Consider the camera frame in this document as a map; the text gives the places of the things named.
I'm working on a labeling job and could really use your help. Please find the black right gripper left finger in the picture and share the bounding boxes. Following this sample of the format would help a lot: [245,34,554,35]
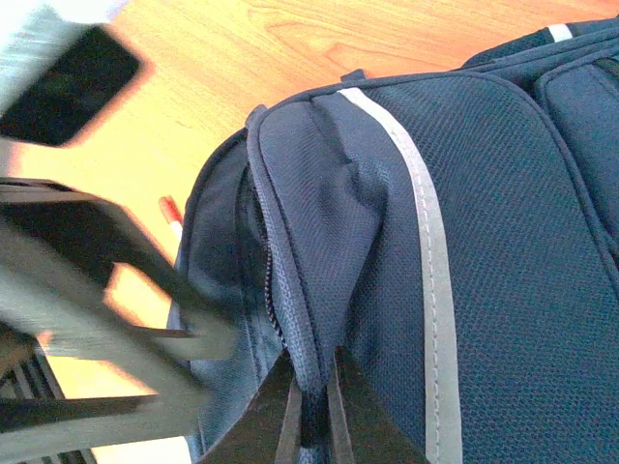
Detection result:
[200,351,302,464]

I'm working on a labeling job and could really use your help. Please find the navy blue student backpack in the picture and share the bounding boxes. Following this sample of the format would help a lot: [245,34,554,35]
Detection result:
[176,18,618,463]

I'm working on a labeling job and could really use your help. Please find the red capped white marker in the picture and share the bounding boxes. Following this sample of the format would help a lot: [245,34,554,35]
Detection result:
[158,195,183,241]

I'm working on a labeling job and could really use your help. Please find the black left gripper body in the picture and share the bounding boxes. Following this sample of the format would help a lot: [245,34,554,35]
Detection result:
[1,26,143,147]

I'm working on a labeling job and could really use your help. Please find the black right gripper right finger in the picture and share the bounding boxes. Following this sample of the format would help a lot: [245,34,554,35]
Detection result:
[327,347,427,464]

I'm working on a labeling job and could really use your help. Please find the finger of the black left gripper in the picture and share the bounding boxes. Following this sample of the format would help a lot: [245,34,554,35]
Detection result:
[1,392,208,463]
[1,178,237,361]

